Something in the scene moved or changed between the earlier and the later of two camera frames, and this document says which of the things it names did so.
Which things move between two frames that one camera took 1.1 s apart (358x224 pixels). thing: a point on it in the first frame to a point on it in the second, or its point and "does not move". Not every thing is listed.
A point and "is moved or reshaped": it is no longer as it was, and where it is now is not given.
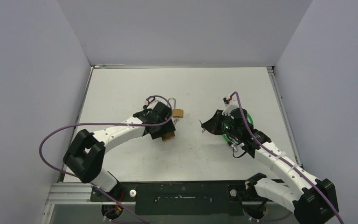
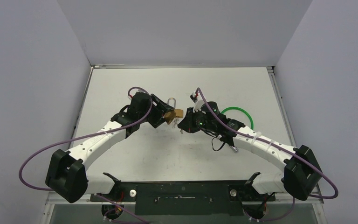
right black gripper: [217, 124] to [190, 120]
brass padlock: [176, 113] does not move
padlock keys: [175, 120] does not move
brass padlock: [169, 136] is moved or reshaped
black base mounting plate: [214, 198] does not move
